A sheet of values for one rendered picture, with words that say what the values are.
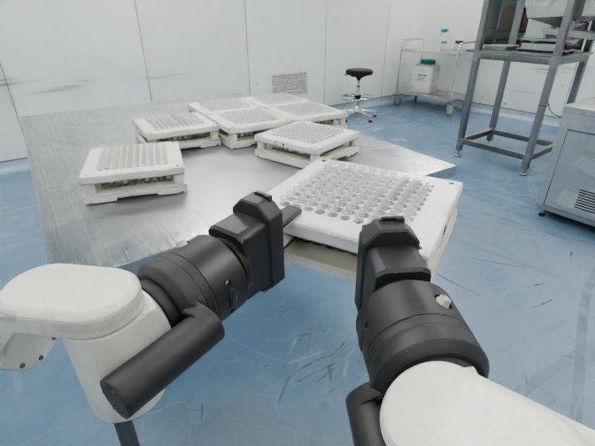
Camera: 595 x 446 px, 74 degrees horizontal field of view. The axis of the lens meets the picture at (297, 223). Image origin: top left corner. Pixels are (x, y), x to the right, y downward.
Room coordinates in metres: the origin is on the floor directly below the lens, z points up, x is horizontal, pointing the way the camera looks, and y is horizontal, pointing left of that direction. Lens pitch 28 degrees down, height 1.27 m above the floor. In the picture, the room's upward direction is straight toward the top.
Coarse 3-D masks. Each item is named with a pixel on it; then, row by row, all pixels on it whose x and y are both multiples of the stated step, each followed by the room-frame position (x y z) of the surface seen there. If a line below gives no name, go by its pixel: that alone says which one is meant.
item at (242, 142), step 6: (222, 132) 1.45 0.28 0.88; (222, 138) 1.39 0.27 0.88; (228, 138) 1.37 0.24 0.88; (240, 138) 1.37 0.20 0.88; (246, 138) 1.37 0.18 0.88; (252, 138) 1.37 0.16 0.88; (228, 144) 1.33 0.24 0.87; (234, 144) 1.32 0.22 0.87; (240, 144) 1.34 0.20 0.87; (246, 144) 1.35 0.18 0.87
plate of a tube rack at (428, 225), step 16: (320, 160) 0.66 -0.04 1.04; (336, 160) 0.66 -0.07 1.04; (304, 176) 0.59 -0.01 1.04; (400, 176) 0.59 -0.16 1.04; (272, 192) 0.52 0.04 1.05; (432, 192) 0.53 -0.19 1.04; (448, 192) 0.53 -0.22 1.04; (432, 208) 0.47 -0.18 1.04; (448, 208) 0.47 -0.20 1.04; (304, 224) 0.43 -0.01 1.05; (320, 224) 0.43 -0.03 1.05; (336, 224) 0.43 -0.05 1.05; (352, 224) 0.43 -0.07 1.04; (416, 224) 0.43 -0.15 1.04; (432, 224) 0.43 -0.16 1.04; (320, 240) 0.41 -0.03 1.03; (336, 240) 0.40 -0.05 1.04; (352, 240) 0.39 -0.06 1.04; (432, 240) 0.39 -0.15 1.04; (432, 256) 0.37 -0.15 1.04
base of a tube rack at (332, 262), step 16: (448, 224) 0.51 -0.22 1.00; (288, 256) 0.43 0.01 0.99; (304, 256) 0.43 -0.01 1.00; (320, 256) 0.43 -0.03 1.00; (336, 256) 0.43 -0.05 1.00; (352, 256) 0.43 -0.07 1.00; (320, 272) 0.41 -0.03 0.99; (336, 272) 0.40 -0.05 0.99; (352, 272) 0.39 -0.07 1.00; (432, 272) 0.40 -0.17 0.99
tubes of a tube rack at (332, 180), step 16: (336, 176) 0.57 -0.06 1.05; (352, 176) 0.56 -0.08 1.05; (368, 176) 0.56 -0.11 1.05; (384, 176) 0.57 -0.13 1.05; (304, 192) 0.50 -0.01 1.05; (320, 192) 0.50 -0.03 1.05; (336, 192) 0.50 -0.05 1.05; (352, 192) 0.51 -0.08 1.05; (368, 192) 0.50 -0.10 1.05; (384, 192) 0.51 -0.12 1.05; (400, 192) 0.52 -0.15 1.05; (352, 208) 0.45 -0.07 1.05; (368, 208) 0.45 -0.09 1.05; (384, 208) 0.45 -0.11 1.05; (400, 208) 0.46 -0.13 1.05
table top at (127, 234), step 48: (240, 96) 2.28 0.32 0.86; (48, 144) 1.38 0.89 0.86; (96, 144) 1.38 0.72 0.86; (384, 144) 1.38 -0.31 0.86; (48, 192) 0.96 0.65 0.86; (192, 192) 0.96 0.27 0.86; (240, 192) 0.96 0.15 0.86; (48, 240) 0.71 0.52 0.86; (96, 240) 0.71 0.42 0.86; (144, 240) 0.71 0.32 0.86
